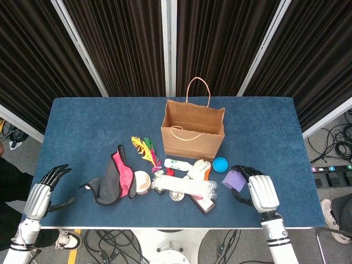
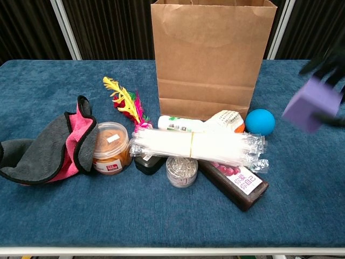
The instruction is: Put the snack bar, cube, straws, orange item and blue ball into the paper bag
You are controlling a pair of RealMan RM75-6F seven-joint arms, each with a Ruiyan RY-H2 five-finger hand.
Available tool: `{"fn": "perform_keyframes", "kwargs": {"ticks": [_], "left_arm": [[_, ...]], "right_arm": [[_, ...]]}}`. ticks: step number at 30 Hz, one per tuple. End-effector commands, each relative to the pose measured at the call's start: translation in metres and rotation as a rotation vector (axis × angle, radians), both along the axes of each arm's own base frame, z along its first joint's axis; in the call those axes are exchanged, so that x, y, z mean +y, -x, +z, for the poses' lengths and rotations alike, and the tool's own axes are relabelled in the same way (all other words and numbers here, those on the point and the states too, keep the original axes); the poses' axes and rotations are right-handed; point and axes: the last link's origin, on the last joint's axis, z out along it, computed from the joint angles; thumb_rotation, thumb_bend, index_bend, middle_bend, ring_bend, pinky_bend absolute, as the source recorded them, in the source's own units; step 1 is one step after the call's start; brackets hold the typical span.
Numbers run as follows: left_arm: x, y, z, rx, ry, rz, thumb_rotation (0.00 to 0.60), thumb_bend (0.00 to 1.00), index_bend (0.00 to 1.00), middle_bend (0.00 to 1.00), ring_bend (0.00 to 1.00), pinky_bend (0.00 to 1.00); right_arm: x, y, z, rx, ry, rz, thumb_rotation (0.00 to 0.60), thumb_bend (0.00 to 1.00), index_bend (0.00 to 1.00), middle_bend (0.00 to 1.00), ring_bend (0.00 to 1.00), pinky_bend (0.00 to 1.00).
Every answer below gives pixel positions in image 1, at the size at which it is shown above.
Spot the colourful feather shuttlecock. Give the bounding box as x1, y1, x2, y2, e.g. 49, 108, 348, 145
131, 136, 163, 174

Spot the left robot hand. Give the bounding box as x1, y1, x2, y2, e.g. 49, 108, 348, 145
23, 164, 75, 221

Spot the bystander dark trouser leg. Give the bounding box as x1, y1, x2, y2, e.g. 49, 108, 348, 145
331, 192, 352, 232

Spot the blue rubber ball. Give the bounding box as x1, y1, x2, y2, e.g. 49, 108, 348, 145
212, 157, 229, 173

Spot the clear jar of rubber bands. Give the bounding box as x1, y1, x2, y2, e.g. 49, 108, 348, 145
134, 170, 152, 195

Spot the purple foam cube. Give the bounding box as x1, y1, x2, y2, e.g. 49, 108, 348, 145
222, 169, 246, 193

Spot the grey pink microfibre towel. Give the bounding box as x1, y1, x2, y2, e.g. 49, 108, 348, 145
79, 144, 137, 206

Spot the white green plastic bottle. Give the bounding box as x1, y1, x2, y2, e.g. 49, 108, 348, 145
164, 158, 191, 172

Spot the small black ink bottle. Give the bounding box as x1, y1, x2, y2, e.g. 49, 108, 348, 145
154, 168, 175, 195

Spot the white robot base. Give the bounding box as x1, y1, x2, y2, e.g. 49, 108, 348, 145
129, 228, 210, 264

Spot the white plastic package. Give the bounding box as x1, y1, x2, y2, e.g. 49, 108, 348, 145
186, 159, 212, 181

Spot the clear plastic pack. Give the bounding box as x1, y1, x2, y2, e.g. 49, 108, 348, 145
151, 175, 219, 199

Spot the blue velvet table cover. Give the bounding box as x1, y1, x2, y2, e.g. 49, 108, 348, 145
32, 96, 327, 228

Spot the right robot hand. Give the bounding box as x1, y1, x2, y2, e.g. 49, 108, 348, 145
230, 164, 281, 214

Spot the brown paper carrier bag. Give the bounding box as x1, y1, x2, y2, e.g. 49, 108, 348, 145
161, 77, 226, 162

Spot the black pleated curtain panel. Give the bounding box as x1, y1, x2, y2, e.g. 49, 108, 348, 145
175, 0, 281, 97
63, 0, 166, 97
243, 0, 352, 133
0, 0, 102, 135

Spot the pale pink sneaker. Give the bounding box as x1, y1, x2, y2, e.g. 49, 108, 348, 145
320, 198, 344, 244

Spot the white black sneaker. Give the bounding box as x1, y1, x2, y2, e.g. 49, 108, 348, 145
54, 230, 83, 251

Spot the silver partition post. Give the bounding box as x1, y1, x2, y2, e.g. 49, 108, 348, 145
0, 103, 45, 144
161, 0, 178, 97
302, 103, 352, 140
51, 0, 109, 97
236, 0, 293, 97

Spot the black floor cable tangle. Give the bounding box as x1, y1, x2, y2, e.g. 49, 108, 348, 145
0, 118, 28, 151
82, 229, 151, 264
307, 109, 352, 166

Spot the black metal chair frame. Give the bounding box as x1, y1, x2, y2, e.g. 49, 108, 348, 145
315, 227, 352, 264

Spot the black power strip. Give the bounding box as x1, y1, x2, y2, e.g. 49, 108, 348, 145
311, 164, 352, 174

